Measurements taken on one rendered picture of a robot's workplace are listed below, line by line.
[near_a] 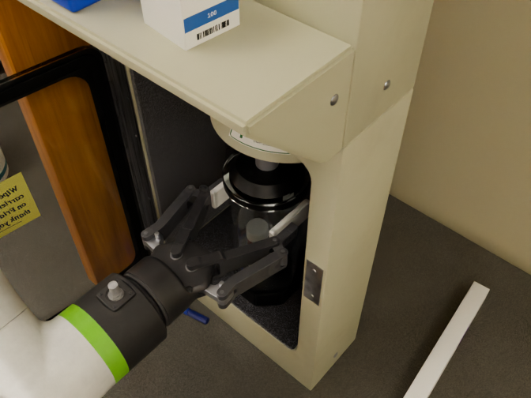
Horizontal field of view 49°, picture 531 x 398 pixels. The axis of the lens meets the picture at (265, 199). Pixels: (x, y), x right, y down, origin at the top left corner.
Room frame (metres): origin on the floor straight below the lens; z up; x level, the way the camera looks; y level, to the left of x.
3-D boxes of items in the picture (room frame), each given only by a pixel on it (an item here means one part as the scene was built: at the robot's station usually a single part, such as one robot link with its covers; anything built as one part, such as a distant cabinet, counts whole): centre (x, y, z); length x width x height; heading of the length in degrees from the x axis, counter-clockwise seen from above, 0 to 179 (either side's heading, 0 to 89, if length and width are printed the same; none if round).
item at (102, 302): (0.32, 0.15, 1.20); 0.09 x 0.06 x 0.12; 49
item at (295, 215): (0.45, -0.03, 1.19); 0.07 x 0.01 x 0.03; 139
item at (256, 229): (0.49, 0.00, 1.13); 0.11 x 0.11 x 0.21
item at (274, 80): (0.41, 0.09, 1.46); 0.32 x 0.11 x 0.10; 49
